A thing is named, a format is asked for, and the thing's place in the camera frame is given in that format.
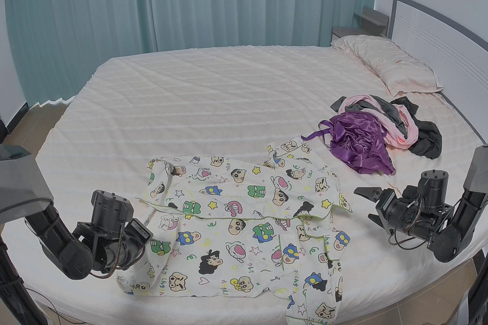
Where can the black garment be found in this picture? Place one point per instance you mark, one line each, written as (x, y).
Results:
(429, 140)

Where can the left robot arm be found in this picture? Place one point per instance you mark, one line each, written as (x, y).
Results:
(23, 182)

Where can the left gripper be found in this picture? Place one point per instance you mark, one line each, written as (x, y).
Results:
(139, 239)

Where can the bed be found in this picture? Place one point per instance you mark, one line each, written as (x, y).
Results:
(190, 106)

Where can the grey bedside table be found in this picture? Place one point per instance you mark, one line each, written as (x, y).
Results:
(366, 20)

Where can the white printed pyjama top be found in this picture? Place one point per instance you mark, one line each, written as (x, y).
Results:
(228, 220)

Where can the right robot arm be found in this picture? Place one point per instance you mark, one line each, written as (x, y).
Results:
(457, 232)

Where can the pink and grey garment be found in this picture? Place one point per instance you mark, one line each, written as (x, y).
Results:
(400, 133)

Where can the cream pillow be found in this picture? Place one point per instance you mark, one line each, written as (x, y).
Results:
(400, 76)

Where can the purple satin garment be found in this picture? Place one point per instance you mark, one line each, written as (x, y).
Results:
(358, 148)

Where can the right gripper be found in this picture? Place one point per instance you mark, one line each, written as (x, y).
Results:
(396, 215)

